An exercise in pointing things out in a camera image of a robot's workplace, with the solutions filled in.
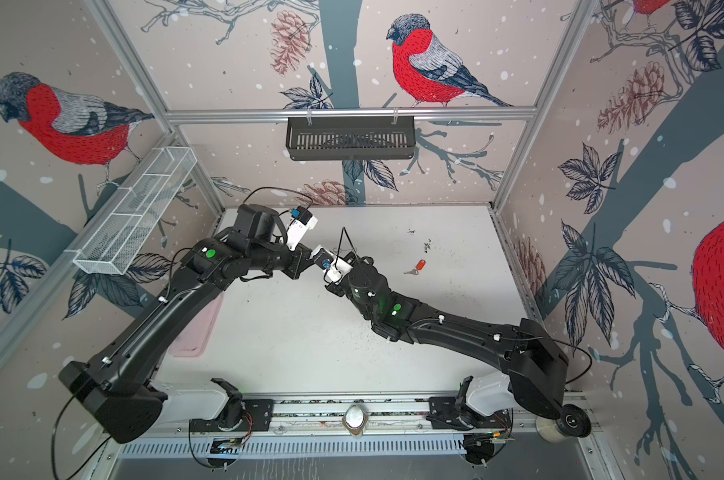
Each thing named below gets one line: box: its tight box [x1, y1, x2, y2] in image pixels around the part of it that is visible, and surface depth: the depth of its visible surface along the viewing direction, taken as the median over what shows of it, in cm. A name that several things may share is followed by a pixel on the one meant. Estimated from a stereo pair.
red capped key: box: [403, 259, 427, 275], surface depth 106 cm
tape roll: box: [536, 404, 592, 443], surface depth 64 cm
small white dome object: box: [342, 404, 369, 438], surface depth 65 cm
